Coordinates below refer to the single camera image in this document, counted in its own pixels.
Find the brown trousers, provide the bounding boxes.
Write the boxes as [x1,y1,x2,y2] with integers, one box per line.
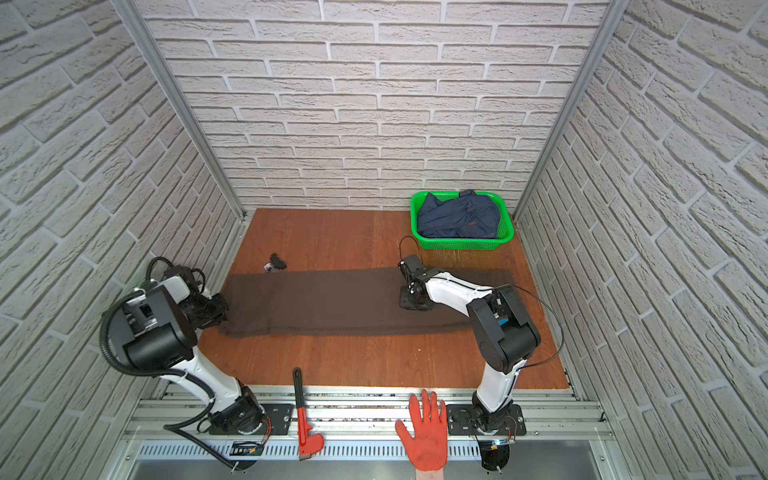
[219,267,472,338]

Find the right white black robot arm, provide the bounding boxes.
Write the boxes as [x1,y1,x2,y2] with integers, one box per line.
[398,261,541,431]

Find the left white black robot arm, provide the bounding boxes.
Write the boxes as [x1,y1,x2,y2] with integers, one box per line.
[99,272,267,434]

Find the navy blue trousers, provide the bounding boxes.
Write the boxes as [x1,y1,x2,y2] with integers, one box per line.
[417,190,501,239]

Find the red gloved hand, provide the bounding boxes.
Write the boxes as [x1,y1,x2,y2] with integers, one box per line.
[395,389,448,479]

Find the small black clip object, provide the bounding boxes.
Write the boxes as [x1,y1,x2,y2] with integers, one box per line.
[263,253,287,272]

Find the green plastic basket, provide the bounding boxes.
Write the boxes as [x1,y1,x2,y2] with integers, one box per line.
[410,190,514,250]

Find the small black electronics box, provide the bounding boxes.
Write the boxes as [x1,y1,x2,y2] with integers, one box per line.
[229,441,264,457]

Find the red pipe wrench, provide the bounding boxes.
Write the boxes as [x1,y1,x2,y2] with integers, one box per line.
[292,367,325,461]

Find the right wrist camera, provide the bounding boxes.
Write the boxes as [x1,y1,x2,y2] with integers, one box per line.
[398,255,425,283]

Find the black corrugated cable conduit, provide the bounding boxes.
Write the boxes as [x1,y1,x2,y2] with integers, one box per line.
[98,256,217,430]

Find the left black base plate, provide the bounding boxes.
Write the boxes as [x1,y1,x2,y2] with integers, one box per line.
[206,403,294,437]

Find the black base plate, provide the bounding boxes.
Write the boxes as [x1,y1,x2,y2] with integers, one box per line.
[447,403,527,438]
[206,403,294,437]

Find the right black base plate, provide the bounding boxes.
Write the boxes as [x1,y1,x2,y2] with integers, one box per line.
[447,403,527,438]

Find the aluminium rail frame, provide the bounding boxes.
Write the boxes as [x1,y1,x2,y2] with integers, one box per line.
[119,386,614,465]

